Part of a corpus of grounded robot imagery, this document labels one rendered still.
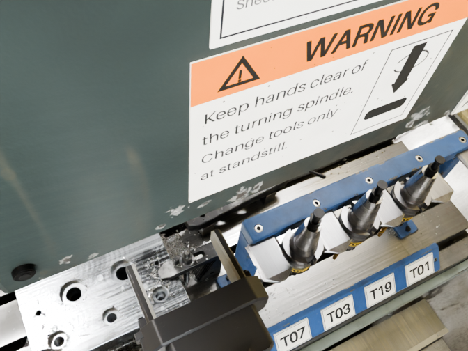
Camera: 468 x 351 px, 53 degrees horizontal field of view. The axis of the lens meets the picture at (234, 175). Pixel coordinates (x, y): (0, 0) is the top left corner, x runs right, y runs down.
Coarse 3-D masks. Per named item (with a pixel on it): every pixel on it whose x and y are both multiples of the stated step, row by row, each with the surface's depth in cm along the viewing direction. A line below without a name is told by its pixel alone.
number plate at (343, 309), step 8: (336, 304) 96; (344, 304) 97; (352, 304) 98; (320, 312) 95; (328, 312) 95; (336, 312) 96; (344, 312) 97; (352, 312) 98; (328, 320) 96; (336, 320) 97; (328, 328) 96
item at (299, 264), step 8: (288, 232) 73; (288, 240) 73; (320, 240) 73; (288, 248) 72; (320, 248) 72; (288, 256) 72; (296, 256) 71; (312, 256) 72; (296, 264) 72; (304, 264) 71
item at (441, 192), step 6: (438, 174) 83; (438, 180) 82; (444, 180) 82; (432, 186) 82; (438, 186) 82; (444, 186) 82; (450, 186) 82; (432, 192) 81; (438, 192) 81; (444, 192) 81; (450, 192) 81; (432, 198) 80; (438, 198) 80; (444, 198) 81; (450, 198) 81
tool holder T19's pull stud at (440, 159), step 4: (436, 156) 71; (440, 156) 71; (436, 160) 71; (440, 160) 71; (444, 160) 71; (428, 164) 73; (432, 164) 72; (436, 164) 71; (440, 164) 71; (428, 168) 72; (432, 168) 72; (436, 168) 72; (428, 172) 73; (432, 172) 72; (436, 172) 72
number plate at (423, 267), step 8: (424, 256) 103; (432, 256) 104; (416, 264) 102; (424, 264) 103; (432, 264) 105; (408, 272) 102; (416, 272) 103; (424, 272) 104; (432, 272) 105; (408, 280) 103; (416, 280) 104
